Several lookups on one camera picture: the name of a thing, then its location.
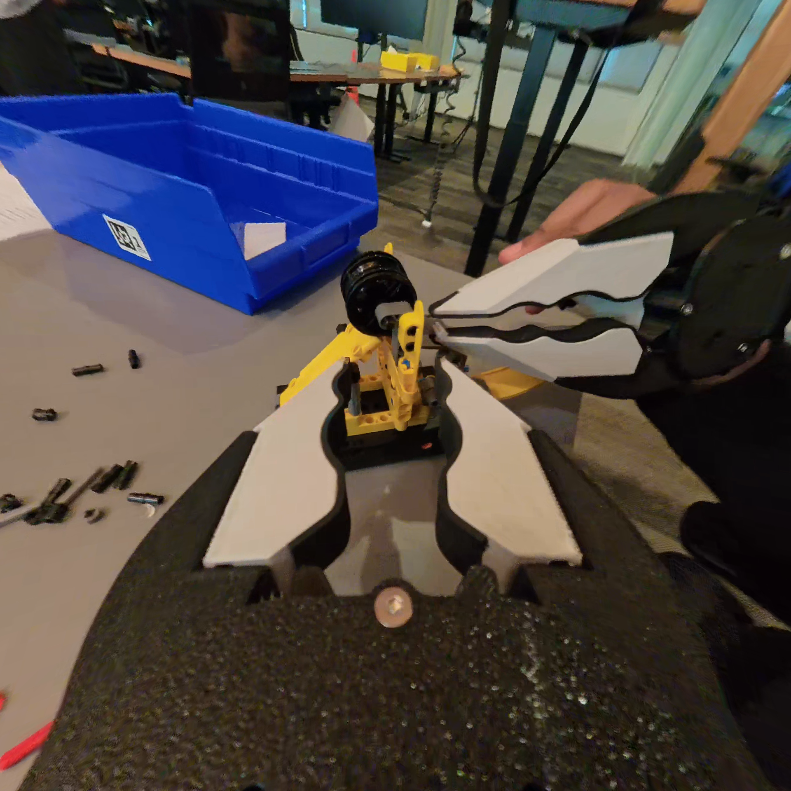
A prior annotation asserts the pile of toy brick pieces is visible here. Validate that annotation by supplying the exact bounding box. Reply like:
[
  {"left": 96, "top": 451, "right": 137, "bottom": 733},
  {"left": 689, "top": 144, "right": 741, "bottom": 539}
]
[{"left": 0, "top": 459, "right": 166, "bottom": 770}]

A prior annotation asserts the person's right hand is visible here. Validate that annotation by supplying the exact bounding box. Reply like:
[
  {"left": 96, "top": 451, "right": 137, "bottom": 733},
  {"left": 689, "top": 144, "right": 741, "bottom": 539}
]
[{"left": 498, "top": 178, "right": 658, "bottom": 267}]

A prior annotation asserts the coiled black cable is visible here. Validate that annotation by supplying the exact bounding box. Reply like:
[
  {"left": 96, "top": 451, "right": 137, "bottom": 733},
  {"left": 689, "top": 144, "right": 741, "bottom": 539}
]
[{"left": 426, "top": 87, "right": 455, "bottom": 229}]

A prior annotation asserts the black leg standing desk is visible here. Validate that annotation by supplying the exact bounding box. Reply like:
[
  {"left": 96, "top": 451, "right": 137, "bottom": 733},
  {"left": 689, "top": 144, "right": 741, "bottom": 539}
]
[{"left": 463, "top": 0, "right": 708, "bottom": 278}]

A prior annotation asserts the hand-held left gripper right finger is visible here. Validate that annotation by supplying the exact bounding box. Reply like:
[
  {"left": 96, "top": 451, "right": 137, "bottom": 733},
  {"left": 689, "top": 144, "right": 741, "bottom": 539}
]
[{"left": 435, "top": 358, "right": 583, "bottom": 591}]

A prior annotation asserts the white foam board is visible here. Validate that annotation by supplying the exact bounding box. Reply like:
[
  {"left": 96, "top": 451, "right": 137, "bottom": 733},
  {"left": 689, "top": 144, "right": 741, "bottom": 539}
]
[{"left": 330, "top": 93, "right": 374, "bottom": 143}]

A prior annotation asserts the wooden pillar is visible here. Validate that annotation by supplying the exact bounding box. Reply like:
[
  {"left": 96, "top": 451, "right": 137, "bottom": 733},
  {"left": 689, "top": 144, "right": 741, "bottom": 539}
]
[{"left": 670, "top": 12, "right": 791, "bottom": 195}]

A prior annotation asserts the person's torso in dark sweater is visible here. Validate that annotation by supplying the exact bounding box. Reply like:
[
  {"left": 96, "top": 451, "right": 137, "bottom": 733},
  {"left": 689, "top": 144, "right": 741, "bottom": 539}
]
[{"left": 637, "top": 346, "right": 791, "bottom": 791}]

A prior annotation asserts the blue plastic storage bin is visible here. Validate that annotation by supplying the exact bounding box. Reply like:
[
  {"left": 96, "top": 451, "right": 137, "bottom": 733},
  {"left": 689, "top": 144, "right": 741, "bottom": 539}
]
[{"left": 0, "top": 93, "right": 379, "bottom": 316}]

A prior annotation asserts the black mesh office chair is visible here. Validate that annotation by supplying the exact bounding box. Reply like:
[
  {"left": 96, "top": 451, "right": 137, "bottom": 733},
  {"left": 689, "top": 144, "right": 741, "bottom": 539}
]
[{"left": 185, "top": 0, "right": 291, "bottom": 103}]

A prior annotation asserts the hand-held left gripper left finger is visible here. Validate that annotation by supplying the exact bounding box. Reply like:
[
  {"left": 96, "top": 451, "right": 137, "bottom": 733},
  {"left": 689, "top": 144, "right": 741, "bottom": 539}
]
[{"left": 203, "top": 360, "right": 352, "bottom": 588}]

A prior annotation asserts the yellow toy brick vehicle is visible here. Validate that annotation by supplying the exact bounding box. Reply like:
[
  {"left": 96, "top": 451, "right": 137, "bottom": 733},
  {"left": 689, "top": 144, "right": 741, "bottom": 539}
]
[{"left": 275, "top": 243, "right": 548, "bottom": 470}]

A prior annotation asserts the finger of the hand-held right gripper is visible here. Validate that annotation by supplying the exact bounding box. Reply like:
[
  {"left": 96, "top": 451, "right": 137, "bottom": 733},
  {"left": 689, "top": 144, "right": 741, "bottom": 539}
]
[
  {"left": 431, "top": 318, "right": 645, "bottom": 384},
  {"left": 429, "top": 232, "right": 676, "bottom": 330}
]

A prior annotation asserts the black computer monitor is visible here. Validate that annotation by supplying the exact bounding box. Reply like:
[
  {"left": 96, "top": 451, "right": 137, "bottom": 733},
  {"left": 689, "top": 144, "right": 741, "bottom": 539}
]
[{"left": 320, "top": 0, "right": 428, "bottom": 38}]

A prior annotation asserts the white paper slip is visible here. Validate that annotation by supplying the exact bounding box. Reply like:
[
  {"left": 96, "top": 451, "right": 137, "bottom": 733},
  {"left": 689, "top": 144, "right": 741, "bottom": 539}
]
[{"left": 232, "top": 221, "right": 287, "bottom": 260}]

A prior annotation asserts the printed paper sheet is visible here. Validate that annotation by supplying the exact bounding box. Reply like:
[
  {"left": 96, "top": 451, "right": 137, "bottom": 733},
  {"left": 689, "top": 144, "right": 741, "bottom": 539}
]
[{"left": 0, "top": 164, "right": 50, "bottom": 243}]

